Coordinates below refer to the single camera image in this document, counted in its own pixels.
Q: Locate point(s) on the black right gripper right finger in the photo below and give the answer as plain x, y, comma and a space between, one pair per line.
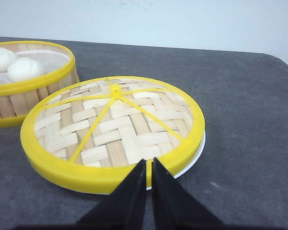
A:
176, 209

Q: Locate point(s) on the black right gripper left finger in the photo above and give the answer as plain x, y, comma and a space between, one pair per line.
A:
124, 208

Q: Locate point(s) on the yellow woven bamboo steamer lid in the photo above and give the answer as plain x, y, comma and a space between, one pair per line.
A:
88, 136

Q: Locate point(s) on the bamboo steamer basket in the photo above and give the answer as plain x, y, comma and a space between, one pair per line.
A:
17, 99

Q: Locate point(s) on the white plate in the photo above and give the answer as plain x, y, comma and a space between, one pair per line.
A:
183, 157

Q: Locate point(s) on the white steamed bun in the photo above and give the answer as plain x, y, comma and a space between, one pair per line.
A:
24, 69
7, 57

